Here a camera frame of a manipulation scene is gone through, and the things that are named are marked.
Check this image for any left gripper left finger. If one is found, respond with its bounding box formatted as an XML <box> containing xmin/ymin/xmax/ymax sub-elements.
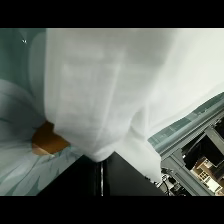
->
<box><xmin>37</xmin><ymin>155</ymin><xmax>102</xmax><ymax>197</ymax></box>

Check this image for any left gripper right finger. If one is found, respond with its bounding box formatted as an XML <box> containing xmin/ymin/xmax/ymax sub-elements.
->
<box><xmin>102</xmin><ymin>151</ymin><xmax>166</xmax><ymax>197</ymax></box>

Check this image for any white shirt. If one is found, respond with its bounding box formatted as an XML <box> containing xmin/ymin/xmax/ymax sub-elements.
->
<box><xmin>29</xmin><ymin>28</ymin><xmax>224</xmax><ymax>184</ymax></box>

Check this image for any silver frame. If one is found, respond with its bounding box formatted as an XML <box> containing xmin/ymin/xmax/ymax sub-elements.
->
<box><xmin>148</xmin><ymin>93</ymin><xmax>224</xmax><ymax>197</ymax></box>

